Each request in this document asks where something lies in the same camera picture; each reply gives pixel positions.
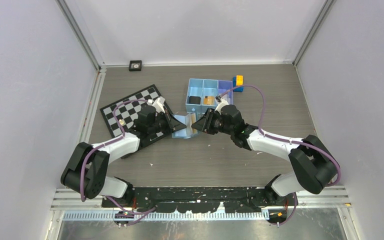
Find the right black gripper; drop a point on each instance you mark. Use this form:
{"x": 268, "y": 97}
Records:
{"x": 204, "y": 124}

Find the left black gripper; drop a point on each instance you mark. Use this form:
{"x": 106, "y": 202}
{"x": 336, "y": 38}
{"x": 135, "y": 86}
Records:
{"x": 173, "y": 124}

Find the orange credit card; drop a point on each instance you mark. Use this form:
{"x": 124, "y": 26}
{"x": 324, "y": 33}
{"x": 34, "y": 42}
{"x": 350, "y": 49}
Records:
{"x": 190, "y": 119}

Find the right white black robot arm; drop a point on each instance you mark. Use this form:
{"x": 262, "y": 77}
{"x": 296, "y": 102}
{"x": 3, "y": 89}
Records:
{"x": 313, "y": 168}

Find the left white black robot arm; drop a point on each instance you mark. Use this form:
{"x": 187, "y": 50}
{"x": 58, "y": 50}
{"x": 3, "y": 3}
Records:
{"x": 86, "y": 170}

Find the orange card in tray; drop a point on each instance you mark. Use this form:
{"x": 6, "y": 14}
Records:
{"x": 209, "y": 100}

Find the black item in tray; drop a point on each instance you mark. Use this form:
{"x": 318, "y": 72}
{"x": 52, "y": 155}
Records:
{"x": 194, "y": 100}

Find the blue compartment organizer tray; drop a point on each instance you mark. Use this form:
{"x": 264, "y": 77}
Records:
{"x": 205, "y": 87}

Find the black white chessboard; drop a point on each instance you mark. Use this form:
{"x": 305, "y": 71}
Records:
{"x": 127, "y": 109}

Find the small gold chess piece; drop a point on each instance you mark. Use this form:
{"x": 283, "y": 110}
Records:
{"x": 121, "y": 122}

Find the blue and orange toy block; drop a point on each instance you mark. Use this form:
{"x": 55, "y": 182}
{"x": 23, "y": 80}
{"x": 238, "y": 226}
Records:
{"x": 237, "y": 82}

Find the small black square box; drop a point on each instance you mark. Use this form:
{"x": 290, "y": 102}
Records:
{"x": 135, "y": 65}

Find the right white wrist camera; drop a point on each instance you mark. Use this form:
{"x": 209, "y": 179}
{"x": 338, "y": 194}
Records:
{"x": 220, "y": 104}

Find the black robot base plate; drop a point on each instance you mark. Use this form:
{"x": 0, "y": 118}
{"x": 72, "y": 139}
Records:
{"x": 199, "y": 200}

